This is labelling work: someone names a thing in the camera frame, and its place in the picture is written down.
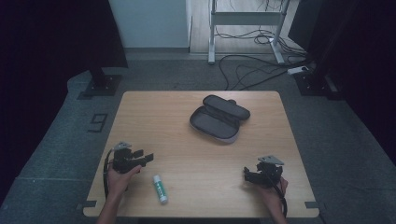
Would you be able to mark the white green-labelled glue stick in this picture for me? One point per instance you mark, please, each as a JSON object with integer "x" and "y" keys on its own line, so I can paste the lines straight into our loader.
{"x": 160, "y": 188}

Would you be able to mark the white desk frame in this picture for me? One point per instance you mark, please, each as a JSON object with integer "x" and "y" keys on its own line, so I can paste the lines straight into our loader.
{"x": 246, "y": 18}

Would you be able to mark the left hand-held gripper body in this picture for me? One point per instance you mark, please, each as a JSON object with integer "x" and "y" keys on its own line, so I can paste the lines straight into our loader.
{"x": 124, "y": 161}

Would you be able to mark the black curtain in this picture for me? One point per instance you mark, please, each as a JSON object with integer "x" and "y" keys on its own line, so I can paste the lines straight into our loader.
{"x": 358, "y": 46}
{"x": 46, "y": 62}

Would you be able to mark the person's left hand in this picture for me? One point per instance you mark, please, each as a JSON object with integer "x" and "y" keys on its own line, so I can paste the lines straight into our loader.
{"x": 120, "y": 182}

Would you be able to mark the black stand base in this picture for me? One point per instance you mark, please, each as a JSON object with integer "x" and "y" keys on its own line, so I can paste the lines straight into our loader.
{"x": 102, "y": 84}
{"x": 316, "y": 84}

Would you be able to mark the grey zip case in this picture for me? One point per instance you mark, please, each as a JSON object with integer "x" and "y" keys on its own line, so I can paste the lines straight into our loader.
{"x": 219, "y": 119}

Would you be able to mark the white cabinet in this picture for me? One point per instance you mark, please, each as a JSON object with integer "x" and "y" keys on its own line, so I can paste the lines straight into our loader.
{"x": 152, "y": 23}

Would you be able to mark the dark tape strip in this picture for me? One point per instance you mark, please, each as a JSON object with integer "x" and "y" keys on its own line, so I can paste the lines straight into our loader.
{"x": 313, "y": 205}
{"x": 87, "y": 204}

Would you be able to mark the white power strip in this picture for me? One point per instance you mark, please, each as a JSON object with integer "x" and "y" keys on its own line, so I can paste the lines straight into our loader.
{"x": 298, "y": 70}

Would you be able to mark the person's right hand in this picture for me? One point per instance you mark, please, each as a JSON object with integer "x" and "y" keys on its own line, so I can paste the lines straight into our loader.
{"x": 274, "y": 194}

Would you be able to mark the dark round table grommet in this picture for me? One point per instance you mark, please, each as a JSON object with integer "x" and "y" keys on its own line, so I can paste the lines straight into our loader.
{"x": 232, "y": 101}

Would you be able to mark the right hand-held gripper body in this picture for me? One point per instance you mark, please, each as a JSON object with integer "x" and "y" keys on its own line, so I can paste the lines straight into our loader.
{"x": 269, "y": 172}

